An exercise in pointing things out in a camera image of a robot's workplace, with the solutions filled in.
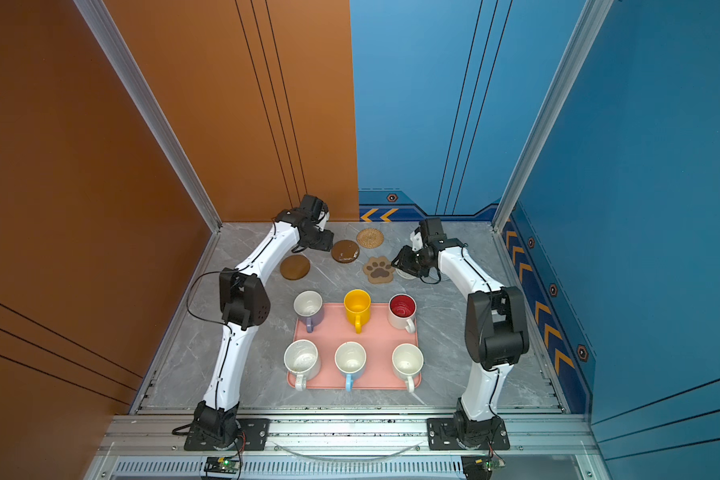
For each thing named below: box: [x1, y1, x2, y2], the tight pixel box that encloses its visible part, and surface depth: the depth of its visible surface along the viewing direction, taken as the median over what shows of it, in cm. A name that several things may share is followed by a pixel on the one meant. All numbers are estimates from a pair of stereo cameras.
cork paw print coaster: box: [363, 256, 395, 284], surface depth 107 cm
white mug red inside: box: [388, 293, 417, 334], surface depth 91 cm
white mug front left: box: [283, 339, 322, 392], surface depth 81 cm
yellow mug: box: [343, 289, 372, 334], surface depth 89 cm
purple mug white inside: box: [293, 290, 324, 333], surface depth 91 cm
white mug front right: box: [392, 343, 425, 393], surface depth 79 cm
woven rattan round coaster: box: [356, 228, 384, 249], surface depth 118 cm
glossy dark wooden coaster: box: [331, 240, 360, 264], surface depth 112 cm
